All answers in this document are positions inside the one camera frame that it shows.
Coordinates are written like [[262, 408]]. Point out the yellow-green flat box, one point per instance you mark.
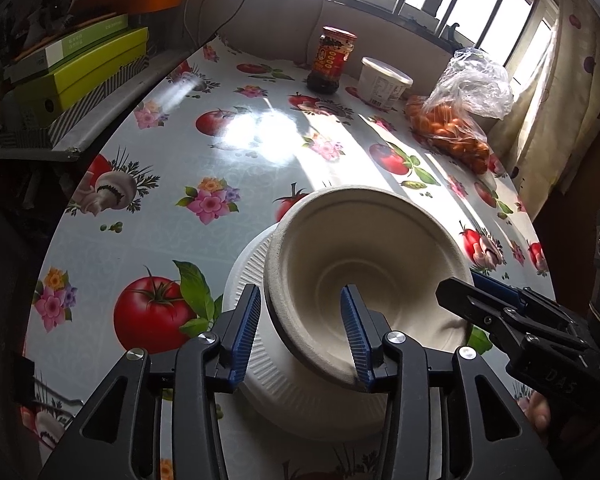
[[44, 98]]

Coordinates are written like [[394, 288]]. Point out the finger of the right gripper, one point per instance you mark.
[[500, 289], [498, 319]]

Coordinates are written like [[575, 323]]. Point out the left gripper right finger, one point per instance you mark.
[[384, 359]]

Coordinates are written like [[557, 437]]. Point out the patterned curtain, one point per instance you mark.
[[556, 119]]

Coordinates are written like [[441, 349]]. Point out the right hand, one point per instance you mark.
[[537, 411]]

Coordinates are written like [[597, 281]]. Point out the striped box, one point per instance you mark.
[[49, 137]]

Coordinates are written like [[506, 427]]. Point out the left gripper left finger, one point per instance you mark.
[[217, 360]]

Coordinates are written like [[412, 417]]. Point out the bag of small oranges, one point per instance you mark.
[[471, 85]]

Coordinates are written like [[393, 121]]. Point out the green and white box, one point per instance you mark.
[[52, 52]]

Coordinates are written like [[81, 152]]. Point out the white foam plate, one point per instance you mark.
[[293, 398]]

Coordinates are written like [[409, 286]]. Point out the beige paper bowl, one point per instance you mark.
[[393, 251]]

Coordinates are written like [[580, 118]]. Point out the white plastic tub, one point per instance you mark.
[[380, 84]]

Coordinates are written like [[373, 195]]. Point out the chili sauce glass jar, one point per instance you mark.
[[333, 51]]

